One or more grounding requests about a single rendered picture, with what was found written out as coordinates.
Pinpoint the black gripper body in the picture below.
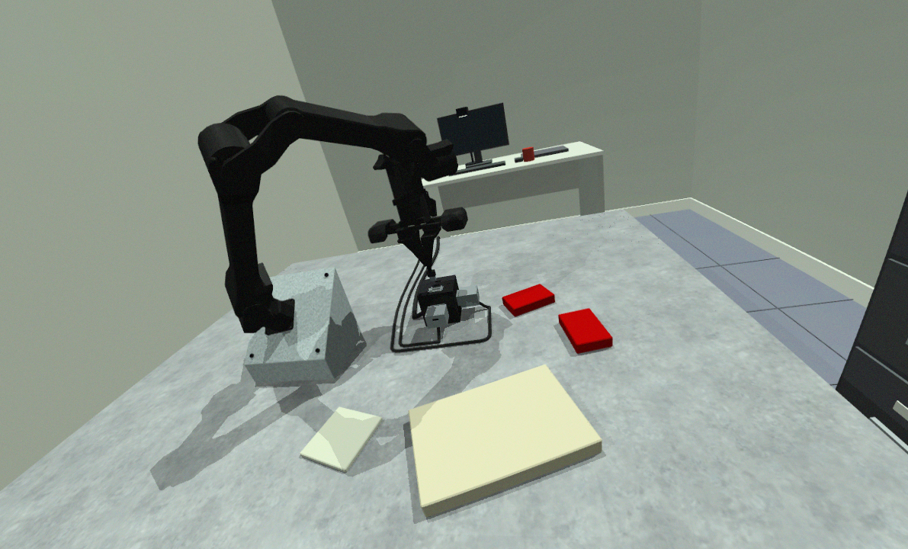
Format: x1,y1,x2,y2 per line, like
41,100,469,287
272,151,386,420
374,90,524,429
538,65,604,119
368,186,468,243

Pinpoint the red cube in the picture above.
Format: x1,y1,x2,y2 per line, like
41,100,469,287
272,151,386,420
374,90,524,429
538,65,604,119
502,284,555,316
558,309,613,354

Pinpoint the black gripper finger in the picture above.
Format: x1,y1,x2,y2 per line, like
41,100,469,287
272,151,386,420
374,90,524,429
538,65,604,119
397,230,427,267
421,226,441,266

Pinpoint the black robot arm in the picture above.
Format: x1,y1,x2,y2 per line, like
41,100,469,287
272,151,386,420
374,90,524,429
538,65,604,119
198,95,458,335

